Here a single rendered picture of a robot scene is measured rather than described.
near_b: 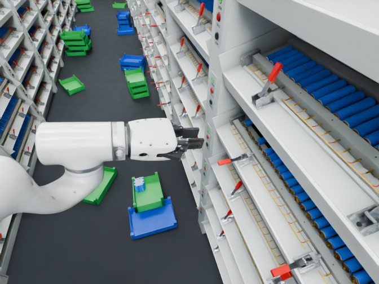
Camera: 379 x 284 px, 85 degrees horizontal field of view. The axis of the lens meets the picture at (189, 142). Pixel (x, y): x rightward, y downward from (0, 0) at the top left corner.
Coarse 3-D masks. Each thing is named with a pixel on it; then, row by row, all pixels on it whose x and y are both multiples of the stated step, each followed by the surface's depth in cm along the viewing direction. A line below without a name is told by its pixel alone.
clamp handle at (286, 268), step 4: (300, 260) 40; (304, 260) 39; (288, 264) 39; (292, 264) 39; (296, 264) 39; (300, 264) 40; (304, 264) 40; (276, 268) 39; (280, 268) 39; (284, 268) 39; (288, 268) 39; (292, 268) 39; (272, 272) 38; (276, 272) 38; (280, 272) 38; (284, 272) 38; (276, 276) 38
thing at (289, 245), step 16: (240, 112) 67; (224, 128) 68; (224, 144) 64; (240, 144) 63; (256, 144) 61; (240, 176) 60; (256, 176) 55; (256, 192) 53; (272, 192) 51; (272, 208) 49; (272, 224) 47; (288, 224) 46; (288, 240) 44; (304, 240) 44; (288, 256) 43; (320, 272) 40; (352, 272) 38
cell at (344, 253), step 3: (345, 246) 40; (339, 249) 40; (342, 249) 39; (345, 249) 39; (348, 249) 39; (339, 252) 39; (342, 252) 39; (345, 252) 39; (348, 252) 39; (351, 252) 39; (339, 255) 39; (342, 255) 39; (345, 255) 39; (348, 255) 39; (351, 255) 39; (342, 258) 39; (345, 258) 39
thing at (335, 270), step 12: (240, 132) 62; (252, 144) 59; (264, 168) 53; (276, 180) 50; (288, 192) 48; (276, 204) 49; (288, 204) 46; (300, 216) 44; (312, 228) 42; (300, 240) 43; (312, 240) 41; (324, 252) 40; (336, 264) 38; (324, 276) 38; (336, 276) 37
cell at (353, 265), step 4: (348, 260) 38; (352, 260) 38; (356, 260) 38; (348, 264) 38; (352, 264) 38; (356, 264) 37; (360, 264) 37; (348, 268) 38; (352, 268) 37; (356, 268) 37; (360, 268) 37
